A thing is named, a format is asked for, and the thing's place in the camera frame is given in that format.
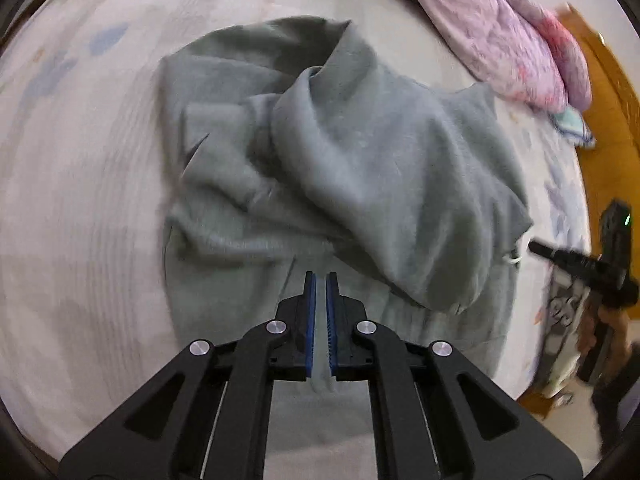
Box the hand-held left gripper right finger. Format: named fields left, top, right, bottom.
left=326, top=271, right=584, bottom=480

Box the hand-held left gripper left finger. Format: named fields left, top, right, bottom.
left=59, top=271, right=317, bottom=480

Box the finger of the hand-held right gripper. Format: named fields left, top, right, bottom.
left=528, top=240, right=603, bottom=275

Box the grey-green hoodie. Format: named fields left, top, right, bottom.
left=159, top=16, right=534, bottom=397

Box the person's right forearm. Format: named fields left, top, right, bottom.
left=589, top=342, right=640, bottom=457

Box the person's right hand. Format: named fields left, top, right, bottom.
left=576, top=304, right=638, bottom=367

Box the small teal white cloth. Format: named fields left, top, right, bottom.
left=550, top=107, right=597, bottom=149

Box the pink floral quilt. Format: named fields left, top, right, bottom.
left=397, top=0, right=594, bottom=114

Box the white printed bed sheet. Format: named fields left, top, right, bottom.
left=0, top=0, right=597, bottom=480

